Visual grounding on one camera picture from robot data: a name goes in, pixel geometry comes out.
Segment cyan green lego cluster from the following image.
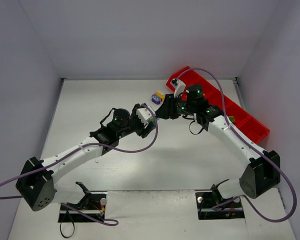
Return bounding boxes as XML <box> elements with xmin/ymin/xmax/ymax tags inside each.
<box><xmin>147</xmin><ymin>117</ymin><xmax>160</xmax><ymax>128</ymax></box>

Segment green long lego brick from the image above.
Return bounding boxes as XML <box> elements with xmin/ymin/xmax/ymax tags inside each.
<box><xmin>228</xmin><ymin>116</ymin><xmax>236</xmax><ymax>123</ymax></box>

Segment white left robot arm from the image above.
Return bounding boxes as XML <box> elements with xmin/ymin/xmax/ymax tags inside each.
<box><xmin>15</xmin><ymin>104</ymin><xmax>158</xmax><ymax>212</ymax></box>

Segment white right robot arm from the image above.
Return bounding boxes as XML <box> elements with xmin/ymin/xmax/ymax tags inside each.
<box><xmin>155</xmin><ymin>84</ymin><xmax>281</xmax><ymax>199</ymax></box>

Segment purple yellow white lego stack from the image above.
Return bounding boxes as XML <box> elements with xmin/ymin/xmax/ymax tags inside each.
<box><xmin>151</xmin><ymin>91</ymin><xmax>165</xmax><ymax>105</ymax></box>

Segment red divided bin tray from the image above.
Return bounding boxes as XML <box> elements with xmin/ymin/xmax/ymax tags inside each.
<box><xmin>166</xmin><ymin>66</ymin><xmax>270</xmax><ymax>144</ymax></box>

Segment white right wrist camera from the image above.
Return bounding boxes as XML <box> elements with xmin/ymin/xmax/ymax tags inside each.
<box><xmin>170</xmin><ymin>78</ymin><xmax>186</xmax><ymax>98</ymax></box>

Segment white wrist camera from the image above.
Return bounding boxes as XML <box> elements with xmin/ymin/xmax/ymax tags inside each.
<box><xmin>136</xmin><ymin>107</ymin><xmax>155</xmax><ymax>126</ymax></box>
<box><xmin>170</xmin><ymin>78</ymin><xmax>186</xmax><ymax>98</ymax></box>

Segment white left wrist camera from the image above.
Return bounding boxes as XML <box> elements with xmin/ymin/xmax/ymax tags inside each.
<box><xmin>136</xmin><ymin>107</ymin><xmax>155</xmax><ymax>126</ymax></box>

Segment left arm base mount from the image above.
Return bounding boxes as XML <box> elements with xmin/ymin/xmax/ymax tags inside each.
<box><xmin>58</xmin><ymin>181</ymin><xmax>107</xmax><ymax>223</ymax></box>

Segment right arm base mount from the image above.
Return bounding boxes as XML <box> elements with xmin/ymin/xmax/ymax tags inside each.
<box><xmin>195</xmin><ymin>185</ymin><xmax>245</xmax><ymax>221</ymax></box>

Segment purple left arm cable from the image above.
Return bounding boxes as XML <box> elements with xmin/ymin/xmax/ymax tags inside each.
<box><xmin>0</xmin><ymin>104</ymin><xmax>159</xmax><ymax>226</ymax></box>

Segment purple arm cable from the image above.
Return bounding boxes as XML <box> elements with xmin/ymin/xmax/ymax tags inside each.
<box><xmin>174</xmin><ymin>68</ymin><xmax>298</xmax><ymax>223</ymax></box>
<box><xmin>0</xmin><ymin>104</ymin><xmax>159</xmax><ymax>226</ymax></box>

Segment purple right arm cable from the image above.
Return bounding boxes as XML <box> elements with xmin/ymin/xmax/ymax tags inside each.
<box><xmin>174</xmin><ymin>68</ymin><xmax>298</xmax><ymax>223</ymax></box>

